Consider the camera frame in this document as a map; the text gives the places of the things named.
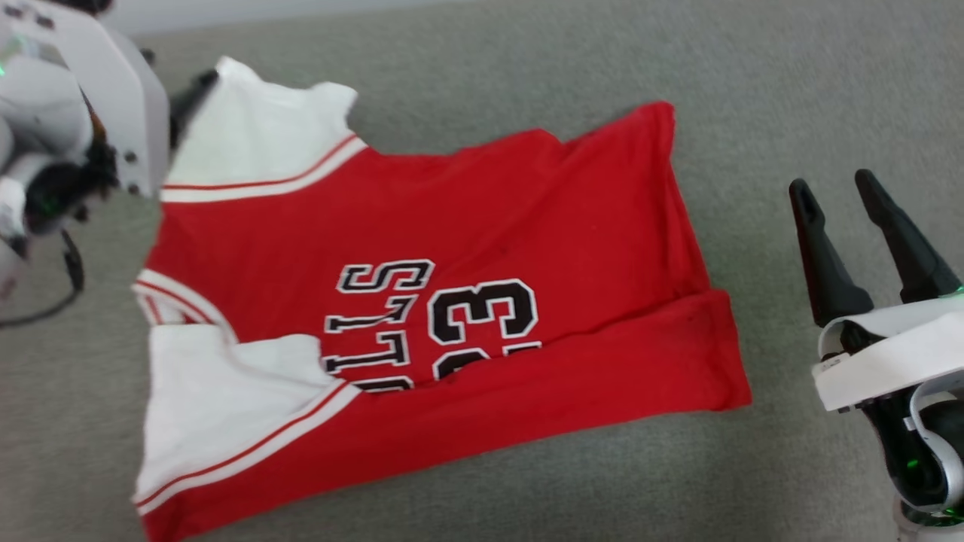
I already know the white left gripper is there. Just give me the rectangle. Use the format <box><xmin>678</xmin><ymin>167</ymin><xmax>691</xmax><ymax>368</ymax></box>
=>
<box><xmin>23</xmin><ymin>0</ymin><xmax>220</xmax><ymax>199</ymax></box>

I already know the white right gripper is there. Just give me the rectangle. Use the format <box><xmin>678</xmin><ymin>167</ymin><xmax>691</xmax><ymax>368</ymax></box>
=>
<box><xmin>788</xmin><ymin>169</ymin><xmax>964</xmax><ymax>413</ymax></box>

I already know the red white basketball jersey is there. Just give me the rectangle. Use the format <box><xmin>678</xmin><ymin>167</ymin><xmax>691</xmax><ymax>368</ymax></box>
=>
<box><xmin>132</xmin><ymin>56</ymin><xmax>754</xmax><ymax>542</ymax></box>

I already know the grey fabric sofa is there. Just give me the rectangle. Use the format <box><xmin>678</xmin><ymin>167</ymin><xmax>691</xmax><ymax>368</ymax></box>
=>
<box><xmin>0</xmin><ymin>0</ymin><xmax>964</xmax><ymax>542</ymax></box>

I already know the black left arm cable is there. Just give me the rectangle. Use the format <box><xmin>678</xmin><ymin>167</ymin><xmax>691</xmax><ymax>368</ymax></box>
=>
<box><xmin>0</xmin><ymin>230</ymin><xmax>85</xmax><ymax>328</ymax></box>

